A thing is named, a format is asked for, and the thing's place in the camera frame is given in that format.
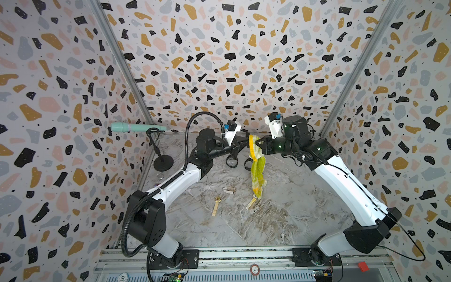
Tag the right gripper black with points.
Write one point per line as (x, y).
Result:
(269, 148)

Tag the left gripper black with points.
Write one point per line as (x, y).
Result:
(232, 145)

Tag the black digital watch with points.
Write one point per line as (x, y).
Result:
(248, 164)

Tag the yellow green white cloth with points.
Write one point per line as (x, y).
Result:
(257, 167)

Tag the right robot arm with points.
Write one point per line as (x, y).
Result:
(290, 136)

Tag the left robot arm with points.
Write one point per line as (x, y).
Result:
(144, 223)

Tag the black microphone stand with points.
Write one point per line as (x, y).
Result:
(163, 162)

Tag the red white round sticker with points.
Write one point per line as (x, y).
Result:
(255, 270)

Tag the red tag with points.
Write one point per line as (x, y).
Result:
(363, 266)

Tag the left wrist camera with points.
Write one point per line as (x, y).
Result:
(231, 128)

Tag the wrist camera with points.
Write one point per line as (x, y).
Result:
(274, 121)
(231, 128)

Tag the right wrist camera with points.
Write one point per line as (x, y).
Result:
(274, 121)

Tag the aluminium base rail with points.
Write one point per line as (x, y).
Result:
(232, 264)

